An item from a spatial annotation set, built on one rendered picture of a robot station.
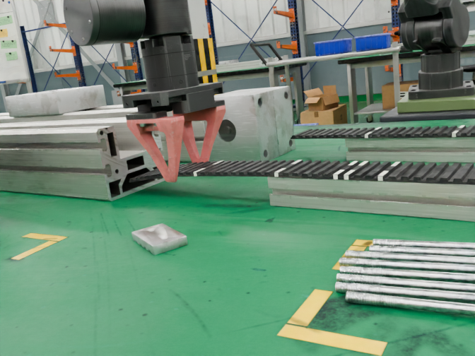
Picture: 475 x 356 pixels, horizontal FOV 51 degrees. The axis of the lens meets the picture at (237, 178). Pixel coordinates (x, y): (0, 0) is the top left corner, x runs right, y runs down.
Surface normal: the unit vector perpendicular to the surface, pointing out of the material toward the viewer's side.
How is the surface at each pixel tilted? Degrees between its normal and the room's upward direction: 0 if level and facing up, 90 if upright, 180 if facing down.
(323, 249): 0
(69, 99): 90
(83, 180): 90
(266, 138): 90
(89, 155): 90
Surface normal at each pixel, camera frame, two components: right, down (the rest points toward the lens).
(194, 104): 0.81, 0.04
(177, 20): 0.56, 0.12
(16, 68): -0.18, 0.25
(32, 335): -0.12, -0.97
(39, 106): -0.56, 0.25
